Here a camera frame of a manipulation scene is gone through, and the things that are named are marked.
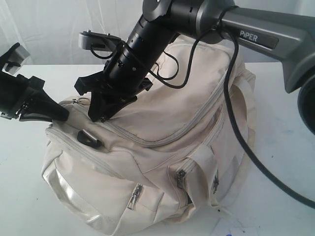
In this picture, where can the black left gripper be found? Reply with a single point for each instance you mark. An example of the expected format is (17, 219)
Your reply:
(24, 99)

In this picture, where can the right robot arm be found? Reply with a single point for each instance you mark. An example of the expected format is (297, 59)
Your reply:
(287, 38)

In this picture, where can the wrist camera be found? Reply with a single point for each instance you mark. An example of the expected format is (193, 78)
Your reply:
(98, 41)
(12, 60)

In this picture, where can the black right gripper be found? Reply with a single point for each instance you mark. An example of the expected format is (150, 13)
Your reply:
(123, 75)

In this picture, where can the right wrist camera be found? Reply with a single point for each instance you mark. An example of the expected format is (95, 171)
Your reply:
(98, 41)

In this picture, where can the paper label with blue print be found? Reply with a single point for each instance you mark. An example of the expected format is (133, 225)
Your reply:
(225, 228)

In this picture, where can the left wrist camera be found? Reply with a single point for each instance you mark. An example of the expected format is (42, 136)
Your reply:
(12, 60)

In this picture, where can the cream white duffel bag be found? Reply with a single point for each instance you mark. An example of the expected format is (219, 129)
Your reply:
(161, 158)

